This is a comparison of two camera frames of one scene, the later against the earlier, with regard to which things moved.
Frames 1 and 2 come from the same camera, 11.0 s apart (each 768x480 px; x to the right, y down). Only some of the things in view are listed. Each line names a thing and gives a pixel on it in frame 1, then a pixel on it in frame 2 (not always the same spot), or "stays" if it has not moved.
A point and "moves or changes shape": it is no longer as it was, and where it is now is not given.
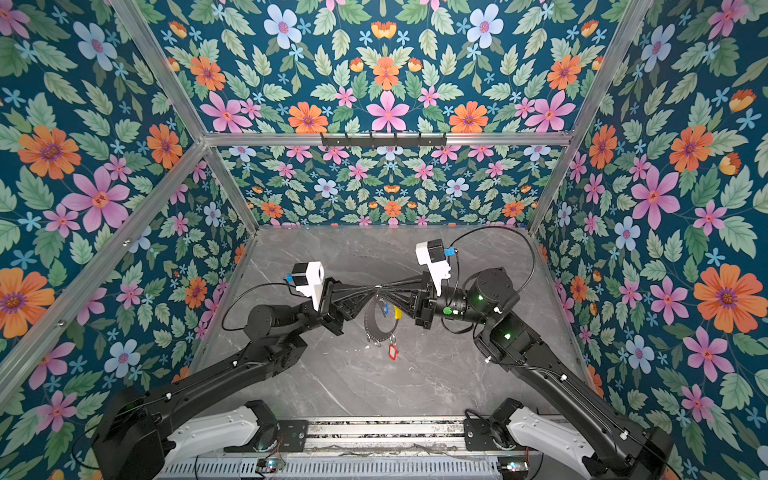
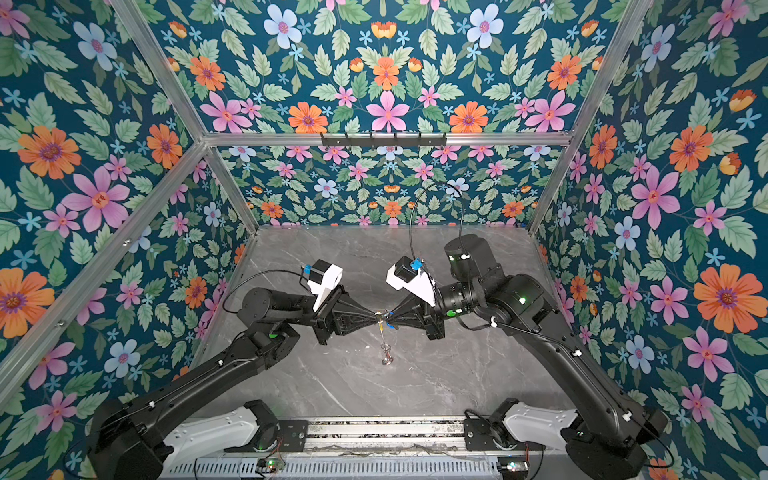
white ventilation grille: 334,468 stays
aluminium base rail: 389,437 stays
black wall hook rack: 384,142 stays
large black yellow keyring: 370,325 moves or changes shape
